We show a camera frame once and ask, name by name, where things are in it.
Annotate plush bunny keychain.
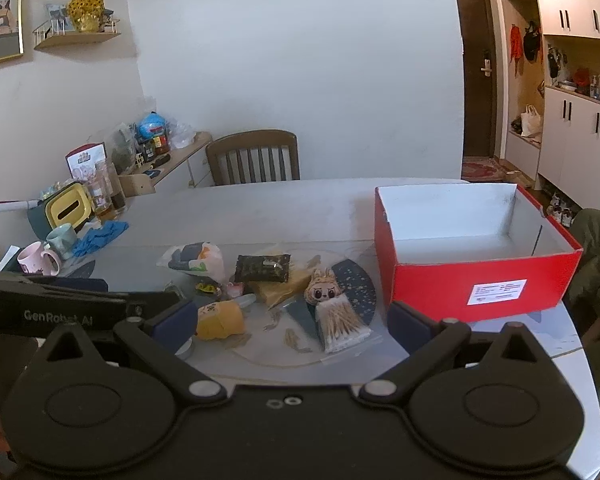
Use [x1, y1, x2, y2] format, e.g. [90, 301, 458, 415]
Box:
[304, 268, 342, 306]

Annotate wooden side table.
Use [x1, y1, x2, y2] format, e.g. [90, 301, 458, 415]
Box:
[119, 132, 213, 197]

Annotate yellow small pouch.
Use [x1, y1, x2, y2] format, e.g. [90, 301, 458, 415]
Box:
[195, 301, 245, 340]

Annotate green mug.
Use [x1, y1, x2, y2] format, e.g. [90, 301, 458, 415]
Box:
[46, 223, 79, 260]

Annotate brown wooden chair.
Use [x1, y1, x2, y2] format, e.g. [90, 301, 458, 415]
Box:
[206, 129, 300, 186]

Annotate red cardboard box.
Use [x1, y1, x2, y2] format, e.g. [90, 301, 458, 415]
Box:
[375, 183, 583, 322]

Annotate yellow teal tissue box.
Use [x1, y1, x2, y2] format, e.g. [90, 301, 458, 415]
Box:
[27, 181, 94, 240]

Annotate dark snack packet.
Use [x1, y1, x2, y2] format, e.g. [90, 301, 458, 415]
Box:
[234, 254, 291, 283]

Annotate blue cloth gloves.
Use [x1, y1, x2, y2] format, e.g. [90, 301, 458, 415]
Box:
[72, 220, 129, 258]

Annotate cotton swabs bag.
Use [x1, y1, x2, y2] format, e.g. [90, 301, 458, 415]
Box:
[315, 294, 372, 353]

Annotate white cabinet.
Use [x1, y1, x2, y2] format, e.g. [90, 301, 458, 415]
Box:
[502, 0, 600, 209]

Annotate brown entrance door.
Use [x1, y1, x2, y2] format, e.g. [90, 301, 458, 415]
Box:
[456, 0, 496, 157]

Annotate glass cup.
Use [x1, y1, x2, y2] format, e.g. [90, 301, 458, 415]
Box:
[86, 160, 116, 220]

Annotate wooden wall shelf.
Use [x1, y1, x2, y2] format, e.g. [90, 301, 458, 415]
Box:
[32, 18, 120, 51]

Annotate white tote bag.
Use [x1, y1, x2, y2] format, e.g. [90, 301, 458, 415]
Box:
[520, 105, 543, 138]

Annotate yellow flower ornament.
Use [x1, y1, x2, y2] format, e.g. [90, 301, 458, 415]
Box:
[67, 0, 105, 32]

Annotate patterned tissue paper pack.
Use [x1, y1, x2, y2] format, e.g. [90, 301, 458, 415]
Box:
[157, 242, 226, 283]

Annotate tan cracker pack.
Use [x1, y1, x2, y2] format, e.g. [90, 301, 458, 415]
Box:
[249, 268, 312, 308]

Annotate pink mug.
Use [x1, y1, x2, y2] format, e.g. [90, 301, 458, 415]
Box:
[17, 242, 62, 276]

